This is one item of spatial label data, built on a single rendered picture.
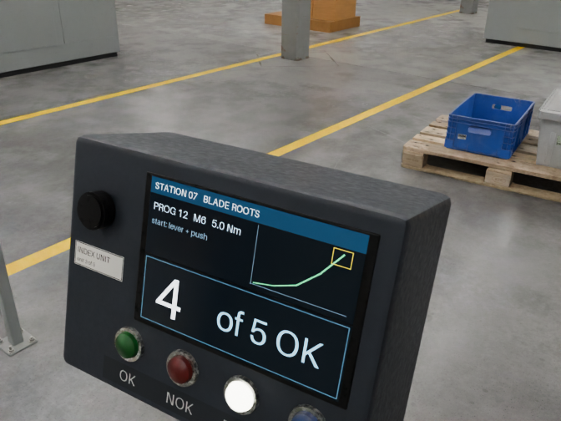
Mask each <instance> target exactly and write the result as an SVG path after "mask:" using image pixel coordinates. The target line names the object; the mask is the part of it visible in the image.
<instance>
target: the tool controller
mask: <svg viewBox="0 0 561 421"><path fill-rule="evenodd" d="M450 208H451V200H450V197H448V196H447V195H445V194H443V193H439V192H435V191H431V190H424V189H421V188H417V187H413V186H409V185H402V184H398V183H395V182H391V181H387V180H380V179H376V178H372V177H369V176H364V175H358V174H354V173H350V172H346V171H343V170H336V169H332V168H328V167H324V166H320V165H313V164H310V163H306V162H302V161H298V160H292V159H287V158H284V157H280V156H276V155H269V154H266V153H261V152H258V151H254V150H247V149H243V148H240V147H235V146H232V145H225V144H221V143H217V142H213V141H209V140H206V139H199V138H195V137H191V136H187V135H183V134H176V133H173V132H153V133H127V134H85V135H81V136H79V137H78V139H77V141H76V152H75V166H74V181H73V208H72V222H71V236H70V251H69V264H68V292H67V306H66V320H65V334H64V349H63V358H64V361H65V362H66V363H68V364H70V365H72V366H74V367H76V368H78V369H80V370H81V371H83V372H85V373H87V374H89V375H91V376H93V377H95V378H97V379H99V380H101V381H103V382H105V383H107V384H109V385H111V386H113V387H115V388H117V389H119V390H121V391H123V392H125V393H127V394H128V395H130V396H132V397H134V398H137V399H138V400H140V401H142V402H144V403H147V404H148V405H150V406H152V407H154V408H157V409H158V410H160V411H162V412H164V413H166V414H168V415H169V416H171V417H173V418H176V419H178V420H179V421H288V418H289V415H290V413H291V411H292V409H293V408H294V407H295V406H297V405H299V404H309V405H311V406H313V407H315V408H317V409H318V410H319V411H320V412H321V413H322V415H323V416H324V418H325V419H326V421H403V420H404V416H405V412H406V408H407V401H408V398H409V393H410V390H411V386H412V379H413V374H414V371H415V367H416V363H417V356H418V352H419V348H420V344H421V340H422V333H423V329H424V325H425V321H426V317H427V310H428V307H429V302H430V299H431V295H432V288H433V283H434V280H435V276H436V272H437V265H438V261H439V257H440V253H441V249H442V242H443V238H444V234H445V230H446V226H447V219H448V216H449V211H450ZM145 253H147V254H150V255H152V256H156V257H158V258H161V259H164V260H166V261H170V262H173V263H175V264H177V265H180V266H184V267H187V268H189V269H191V270H194V271H198V272H201V280H200V294H199V301H198V308H197V316H196V323H195V336H194V341H193V340H190V339H188V338H187V337H183V336H181V335H179V334H177V333H174V332H171V331H169V330H167V329H165V328H162V327H160V326H157V325H155V324H153V323H151V322H147V321H145V320H144V319H141V318H139V309H140V300H141V291H142V281H143V273H144V255H145ZM126 326H130V327H133V328H134V329H136V330H137V331H138V332H139V334H140V335H141V337H142V338H143V341H144V354H143V356H142V358H141V359H139V360H138V361H134V362H128V361H126V360H124V359H123V358H122V357H120V355H119V353H118V351H117V349H116V347H115V335H116V333H117V331H118V330H119V329H121V328H122V327H126ZM177 349H183V350H185V351H187V352H188V353H190V354H191V355H192V356H193V357H194V359H195V361H196V362H197V365H198V369H199V376H198V379H197V380H196V382H195V383H194V384H192V385H191V386H189V387H180V386H179V385H177V384H175V383H174V382H173V381H172V379H171V378H170V377H169V375H168V372H167V368H166V362H167V358H168V356H169V355H170V354H171V353H172V352H173V351H175V350H177ZM235 375H242V376H245V377H247V378H248V379H249V380H250V381H252V383H253V384H254V385H255V386H256V388H257V390H258V393H259V396H260V402H259V406H258V408H257V409H256V411H255V412H253V413H250V414H247V415H240V414H237V413H236V412H234V411H233V410H232V409H231V408H230V407H229V406H228V404H227V402H226V401H225V396H224V387H225V384H226V382H227V381H228V380H229V379H230V378H231V377H233V376H235Z"/></svg>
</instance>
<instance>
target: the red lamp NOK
mask: <svg viewBox="0 0 561 421"><path fill-rule="evenodd" d="M166 368H167V372H168V375H169V377H170V378H171V379H172V381H173V382H174V383H175V384H177V385H179V386H180V387H189V386H191V385H192V384H194V383H195V382H196V380H197V379H198V376H199V369H198V365H197V362H196V361H195V359H194V357H193V356H192V355H191V354H190V353H188V352H187V351H185V350H183V349H177V350H175V351H173V352H172V353H171V354H170V355H169V356H168V358H167V362H166Z"/></svg>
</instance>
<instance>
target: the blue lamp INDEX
mask: <svg viewBox="0 0 561 421"><path fill-rule="evenodd" d="M288 421H326V419H325V418H324V416H323V415H322V413H321V412H320V411H319V410H318V409H317V408H315V407H313V406H311V405H309V404H299V405H297V406H295V407H294V408H293V409H292V411H291V413H290V415H289V418H288Z"/></svg>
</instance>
